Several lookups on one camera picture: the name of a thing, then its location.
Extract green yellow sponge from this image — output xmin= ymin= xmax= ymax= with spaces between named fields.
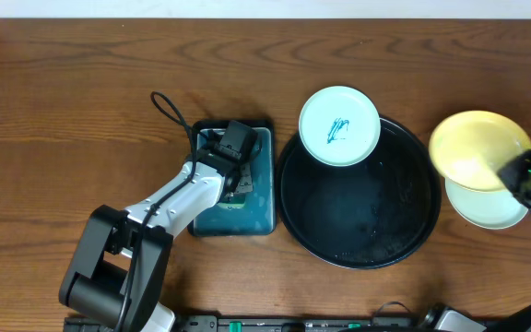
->
xmin=217 ymin=194 xmax=246 ymax=209

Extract mint plate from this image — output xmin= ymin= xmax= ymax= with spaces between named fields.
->
xmin=444 ymin=179 xmax=528 ymax=230
xmin=299 ymin=86 xmax=381 ymax=167

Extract yellow plate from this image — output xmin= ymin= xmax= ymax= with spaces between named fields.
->
xmin=429 ymin=111 xmax=531 ymax=192

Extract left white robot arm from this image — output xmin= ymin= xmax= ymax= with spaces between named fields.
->
xmin=59 ymin=136 xmax=255 ymax=331

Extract rectangular tray with soapy water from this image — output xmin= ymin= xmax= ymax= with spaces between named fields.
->
xmin=187 ymin=119 xmax=276 ymax=237

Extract round black tray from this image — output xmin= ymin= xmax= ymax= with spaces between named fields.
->
xmin=275 ymin=117 xmax=442 ymax=269

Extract left black cable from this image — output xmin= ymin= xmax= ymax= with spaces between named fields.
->
xmin=112 ymin=90 xmax=223 ymax=332

